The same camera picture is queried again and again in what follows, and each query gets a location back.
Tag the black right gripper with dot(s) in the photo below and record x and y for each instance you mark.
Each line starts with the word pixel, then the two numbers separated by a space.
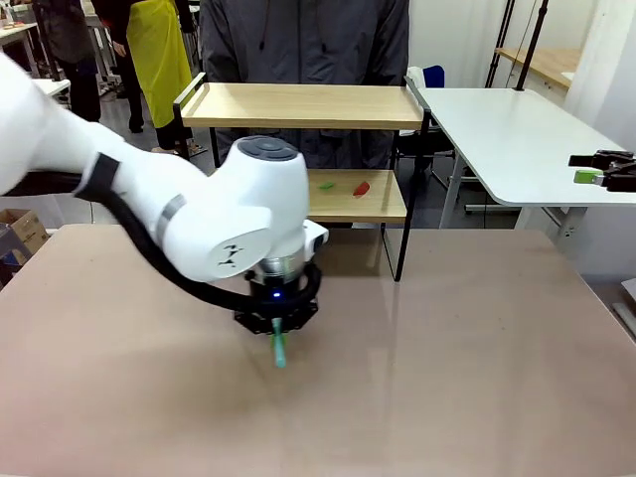
pixel 626 179

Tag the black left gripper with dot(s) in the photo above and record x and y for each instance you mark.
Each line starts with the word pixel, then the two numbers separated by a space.
pixel 275 300

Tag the teal chenille duster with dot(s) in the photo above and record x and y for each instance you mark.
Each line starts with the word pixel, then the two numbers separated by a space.
pixel 279 355

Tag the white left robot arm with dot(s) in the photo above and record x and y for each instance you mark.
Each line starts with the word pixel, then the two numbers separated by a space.
pixel 199 199

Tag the two-tier wood metal shelf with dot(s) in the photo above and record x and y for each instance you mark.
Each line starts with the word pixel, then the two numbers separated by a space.
pixel 298 115

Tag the white side table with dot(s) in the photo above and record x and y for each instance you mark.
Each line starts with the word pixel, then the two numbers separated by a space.
pixel 522 134

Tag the wooden background desk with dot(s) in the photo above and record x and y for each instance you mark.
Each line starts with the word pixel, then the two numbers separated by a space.
pixel 551 59

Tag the thick black stand pole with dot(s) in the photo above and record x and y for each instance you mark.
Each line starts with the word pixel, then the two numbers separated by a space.
pixel 532 45

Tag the white table base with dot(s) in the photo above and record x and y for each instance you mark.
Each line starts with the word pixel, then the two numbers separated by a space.
pixel 627 308

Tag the green paper scrap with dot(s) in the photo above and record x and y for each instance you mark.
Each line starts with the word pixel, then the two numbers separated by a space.
pixel 326 186

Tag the red paper scrap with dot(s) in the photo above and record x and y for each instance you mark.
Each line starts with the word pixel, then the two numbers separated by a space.
pixel 362 189

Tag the thin black tripod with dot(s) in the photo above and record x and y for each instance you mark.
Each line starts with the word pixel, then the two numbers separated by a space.
pixel 502 35

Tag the blue chair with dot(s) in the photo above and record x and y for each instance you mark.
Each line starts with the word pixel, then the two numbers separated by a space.
pixel 434 77

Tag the white cloth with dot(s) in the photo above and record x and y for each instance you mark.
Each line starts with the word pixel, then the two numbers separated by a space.
pixel 416 75

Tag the cardboard box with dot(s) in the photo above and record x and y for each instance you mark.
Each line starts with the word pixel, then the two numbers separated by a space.
pixel 27 228

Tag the person in gray jacket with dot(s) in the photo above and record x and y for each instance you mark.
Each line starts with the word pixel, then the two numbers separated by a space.
pixel 308 45

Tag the person in yellow apron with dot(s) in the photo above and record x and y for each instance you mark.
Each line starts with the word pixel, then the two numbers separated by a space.
pixel 159 59

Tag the white desk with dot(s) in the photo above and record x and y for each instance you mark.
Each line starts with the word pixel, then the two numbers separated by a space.
pixel 52 87

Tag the person in dark clothes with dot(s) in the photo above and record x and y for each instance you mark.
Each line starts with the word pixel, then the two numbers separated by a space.
pixel 74 40

